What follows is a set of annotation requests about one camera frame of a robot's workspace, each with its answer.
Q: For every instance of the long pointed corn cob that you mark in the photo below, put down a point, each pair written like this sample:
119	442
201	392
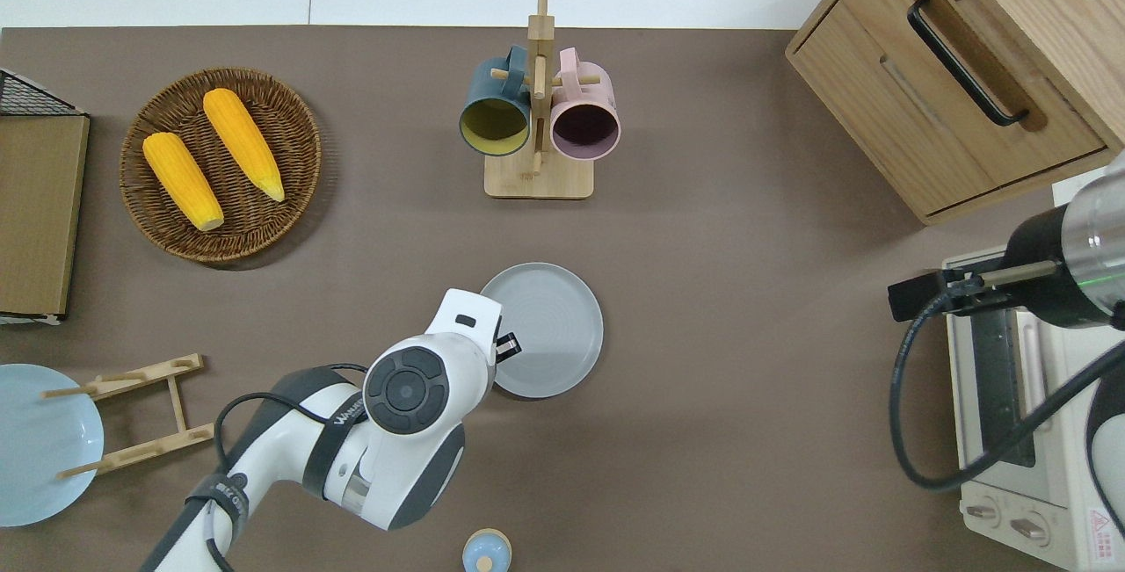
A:
244	143

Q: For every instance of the cream toaster oven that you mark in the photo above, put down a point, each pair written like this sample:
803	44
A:
1011	502

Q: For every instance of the wooden mug tree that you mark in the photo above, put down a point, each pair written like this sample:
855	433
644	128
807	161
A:
538	177

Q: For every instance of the wooden plate rack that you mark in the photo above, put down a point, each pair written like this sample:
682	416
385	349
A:
176	401

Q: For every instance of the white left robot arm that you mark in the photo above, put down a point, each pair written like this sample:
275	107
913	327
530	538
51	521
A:
290	458

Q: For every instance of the pink mug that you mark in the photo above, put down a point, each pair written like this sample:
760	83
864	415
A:
589	93

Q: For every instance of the blue call bell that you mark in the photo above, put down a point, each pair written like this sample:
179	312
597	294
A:
486	550

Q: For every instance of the gray plate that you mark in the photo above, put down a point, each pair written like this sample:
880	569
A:
554	326

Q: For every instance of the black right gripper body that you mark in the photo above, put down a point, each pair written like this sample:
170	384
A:
1041	300

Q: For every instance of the brown wicker basket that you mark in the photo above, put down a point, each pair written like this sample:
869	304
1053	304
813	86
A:
158	106

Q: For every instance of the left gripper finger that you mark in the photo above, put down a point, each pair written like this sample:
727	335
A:
507	346

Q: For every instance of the teal mug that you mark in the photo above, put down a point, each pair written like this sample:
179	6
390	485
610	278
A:
492	84

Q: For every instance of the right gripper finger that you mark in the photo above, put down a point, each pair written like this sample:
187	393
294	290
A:
918	298
976	295

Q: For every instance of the wooden box lid board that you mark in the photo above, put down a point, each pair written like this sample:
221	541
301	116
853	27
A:
35	212

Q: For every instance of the short blunt corn cob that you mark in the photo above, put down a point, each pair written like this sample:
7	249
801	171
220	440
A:
183	181

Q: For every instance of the wooden cabinet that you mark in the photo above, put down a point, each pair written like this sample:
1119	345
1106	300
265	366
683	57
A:
879	97

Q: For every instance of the light blue plate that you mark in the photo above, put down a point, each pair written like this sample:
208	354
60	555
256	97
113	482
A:
35	467

